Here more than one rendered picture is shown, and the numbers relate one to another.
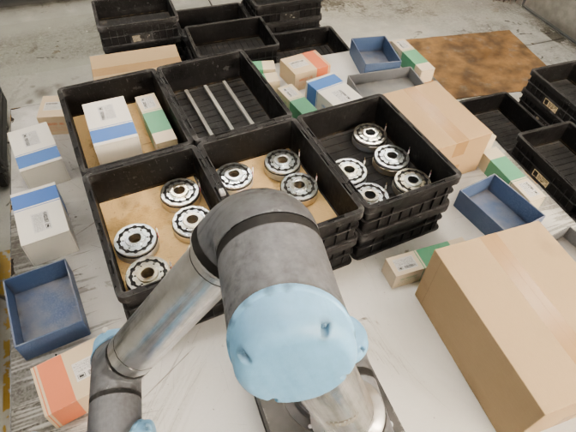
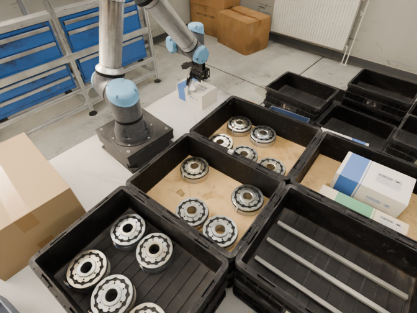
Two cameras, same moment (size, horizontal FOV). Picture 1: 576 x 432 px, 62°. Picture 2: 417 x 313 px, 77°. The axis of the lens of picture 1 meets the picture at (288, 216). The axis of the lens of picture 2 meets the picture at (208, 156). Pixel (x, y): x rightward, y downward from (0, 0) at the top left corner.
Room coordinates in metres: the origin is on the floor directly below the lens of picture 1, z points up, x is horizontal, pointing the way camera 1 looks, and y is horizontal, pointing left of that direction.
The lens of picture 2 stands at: (1.35, -0.15, 1.55)
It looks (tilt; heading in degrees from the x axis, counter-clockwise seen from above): 46 degrees down; 157
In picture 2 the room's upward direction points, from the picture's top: 2 degrees counter-clockwise
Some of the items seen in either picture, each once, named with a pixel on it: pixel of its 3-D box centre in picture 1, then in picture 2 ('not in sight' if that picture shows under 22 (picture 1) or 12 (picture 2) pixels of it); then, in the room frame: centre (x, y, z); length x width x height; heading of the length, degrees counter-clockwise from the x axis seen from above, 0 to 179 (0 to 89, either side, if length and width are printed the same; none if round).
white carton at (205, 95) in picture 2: not in sight; (196, 92); (0.13, 0.31, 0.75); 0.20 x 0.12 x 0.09; 23
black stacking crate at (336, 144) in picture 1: (371, 161); (133, 271); (1.02, -0.23, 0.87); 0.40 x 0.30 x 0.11; 28
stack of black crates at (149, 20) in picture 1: (142, 48); not in sight; (2.38, 0.85, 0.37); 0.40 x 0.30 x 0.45; 113
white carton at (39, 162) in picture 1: (39, 156); not in sight; (1.09, 0.79, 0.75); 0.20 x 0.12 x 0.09; 33
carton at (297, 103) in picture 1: (301, 110); not in sight; (1.43, -0.03, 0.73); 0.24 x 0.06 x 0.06; 33
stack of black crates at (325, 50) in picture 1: (304, 72); not in sight; (2.32, -0.05, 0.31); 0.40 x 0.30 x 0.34; 113
